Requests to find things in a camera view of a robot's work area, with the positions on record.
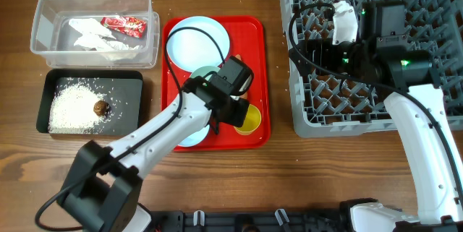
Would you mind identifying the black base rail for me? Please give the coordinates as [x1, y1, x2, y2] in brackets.
[151, 208, 404, 232]

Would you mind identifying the red snack wrapper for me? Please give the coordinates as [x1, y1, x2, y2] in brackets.
[101, 16, 148, 38]

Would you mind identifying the green bowl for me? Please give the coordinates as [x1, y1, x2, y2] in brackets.
[190, 66, 220, 80]

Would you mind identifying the clear plastic bin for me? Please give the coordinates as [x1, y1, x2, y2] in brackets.
[30, 0, 160, 69]

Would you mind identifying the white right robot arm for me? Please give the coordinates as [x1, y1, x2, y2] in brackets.
[289, 1, 462, 231]

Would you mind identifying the crumpled white paper waste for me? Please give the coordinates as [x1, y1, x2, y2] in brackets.
[69, 18, 142, 51]

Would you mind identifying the white rice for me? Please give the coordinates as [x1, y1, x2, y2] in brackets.
[48, 82, 123, 134]

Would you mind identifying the yellow plastic cup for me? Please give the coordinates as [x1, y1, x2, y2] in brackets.
[234, 104, 262, 135]

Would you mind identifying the red plastic tray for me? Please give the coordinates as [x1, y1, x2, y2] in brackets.
[174, 16, 271, 152]

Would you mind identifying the black waste tray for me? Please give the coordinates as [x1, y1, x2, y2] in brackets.
[36, 69, 143, 136]

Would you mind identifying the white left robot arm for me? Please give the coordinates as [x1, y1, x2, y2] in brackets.
[56, 56, 254, 232]

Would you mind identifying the large light blue plate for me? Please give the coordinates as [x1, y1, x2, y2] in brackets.
[166, 16, 231, 72]

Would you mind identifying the grey dishwasher rack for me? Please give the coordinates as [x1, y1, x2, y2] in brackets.
[279, 0, 462, 138]

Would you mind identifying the brown food scrap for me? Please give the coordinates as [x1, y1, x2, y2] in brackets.
[93, 100, 110, 117]

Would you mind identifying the small light blue bowl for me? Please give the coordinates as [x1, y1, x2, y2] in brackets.
[179, 125, 210, 147]

